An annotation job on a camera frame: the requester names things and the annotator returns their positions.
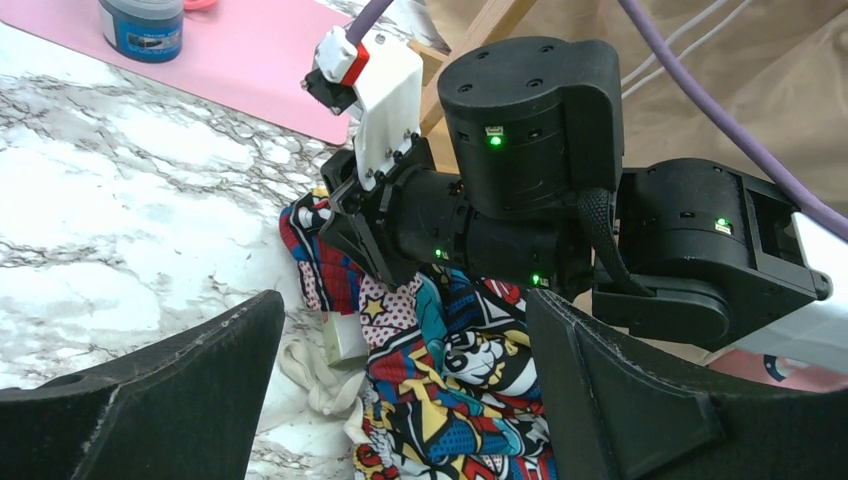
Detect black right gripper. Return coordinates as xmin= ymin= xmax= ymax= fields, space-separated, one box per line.
xmin=320 ymin=135 xmax=474 ymax=291

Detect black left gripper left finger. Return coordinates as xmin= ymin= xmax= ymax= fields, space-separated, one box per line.
xmin=1 ymin=290 xmax=285 ymax=479

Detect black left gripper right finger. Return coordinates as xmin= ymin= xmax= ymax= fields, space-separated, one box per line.
xmin=526 ymin=290 xmax=847 ymax=479

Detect comic print shorts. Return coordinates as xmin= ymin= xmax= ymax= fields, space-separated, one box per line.
xmin=279 ymin=192 xmax=558 ymax=479

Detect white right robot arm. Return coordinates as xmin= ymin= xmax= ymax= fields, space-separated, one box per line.
xmin=301 ymin=32 xmax=847 ymax=373

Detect pink patterned shorts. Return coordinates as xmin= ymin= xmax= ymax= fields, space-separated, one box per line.
xmin=708 ymin=350 xmax=847 ymax=393

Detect beige shorts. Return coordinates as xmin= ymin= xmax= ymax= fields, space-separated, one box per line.
xmin=514 ymin=0 xmax=847 ymax=212

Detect wooden clothes rack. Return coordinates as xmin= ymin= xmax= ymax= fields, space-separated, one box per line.
xmin=407 ymin=0 xmax=538 ymax=175

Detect pink clipboard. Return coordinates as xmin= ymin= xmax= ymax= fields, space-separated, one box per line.
xmin=1 ymin=0 xmax=350 ymax=145

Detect pink glue stick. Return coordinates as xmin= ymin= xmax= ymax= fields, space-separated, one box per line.
xmin=183 ymin=0 xmax=218 ymax=11

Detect blue lidded jar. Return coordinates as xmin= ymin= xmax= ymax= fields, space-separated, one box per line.
xmin=98 ymin=0 xmax=184 ymax=63

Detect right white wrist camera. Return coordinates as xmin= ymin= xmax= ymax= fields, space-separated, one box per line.
xmin=301 ymin=26 xmax=423 ymax=191

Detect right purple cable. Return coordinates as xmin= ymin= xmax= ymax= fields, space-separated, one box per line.
xmin=344 ymin=0 xmax=848 ymax=243

